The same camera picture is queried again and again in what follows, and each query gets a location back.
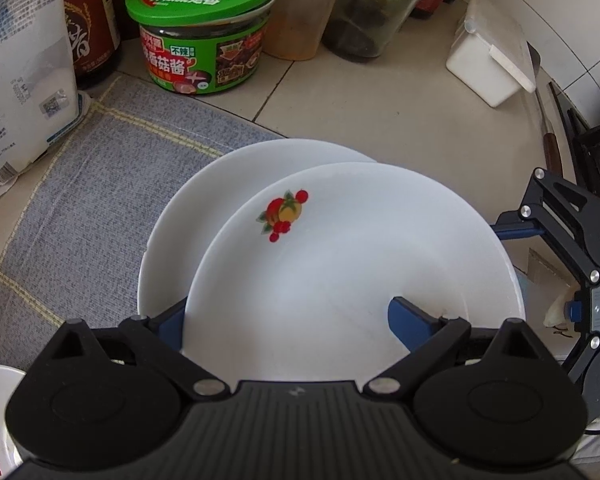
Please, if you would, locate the white plastic seasoning box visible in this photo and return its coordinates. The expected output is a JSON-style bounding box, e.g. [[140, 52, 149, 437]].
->
[[445, 0, 538, 108]]

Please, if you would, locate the pale food scrap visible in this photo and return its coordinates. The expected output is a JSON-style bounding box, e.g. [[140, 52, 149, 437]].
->
[[544, 291, 572, 332]]

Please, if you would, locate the grey blue checked cloth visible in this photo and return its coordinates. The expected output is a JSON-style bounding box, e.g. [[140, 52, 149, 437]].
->
[[0, 74, 287, 367]]

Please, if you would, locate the green lidded sauce jar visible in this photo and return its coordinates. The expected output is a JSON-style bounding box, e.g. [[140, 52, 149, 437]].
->
[[124, 0, 281, 98]]

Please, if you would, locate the glass bottle red cap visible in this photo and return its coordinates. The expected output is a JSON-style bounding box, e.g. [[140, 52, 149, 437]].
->
[[321, 0, 434, 64]]

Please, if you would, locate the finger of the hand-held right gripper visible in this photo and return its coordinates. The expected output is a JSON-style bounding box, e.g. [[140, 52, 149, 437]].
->
[[494, 167, 600, 287], [566, 334, 600, 387]]

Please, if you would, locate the dark soy sauce bottle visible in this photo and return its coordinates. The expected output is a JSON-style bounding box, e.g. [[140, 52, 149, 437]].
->
[[61, 0, 124, 92]]

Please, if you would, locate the white plastic bag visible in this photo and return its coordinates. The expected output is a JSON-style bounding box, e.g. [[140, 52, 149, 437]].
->
[[0, 0, 92, 197]]

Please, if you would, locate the yellow lidded spice jar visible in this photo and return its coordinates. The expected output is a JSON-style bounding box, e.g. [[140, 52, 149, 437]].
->
[[261, 0, 347, 62]]

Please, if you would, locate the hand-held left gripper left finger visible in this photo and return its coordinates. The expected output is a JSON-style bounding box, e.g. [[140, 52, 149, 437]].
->
[[57, 304, 230, 397]]

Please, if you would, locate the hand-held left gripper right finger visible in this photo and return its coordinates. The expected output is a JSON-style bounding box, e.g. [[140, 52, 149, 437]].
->
[[362, 296, 546, 395]]

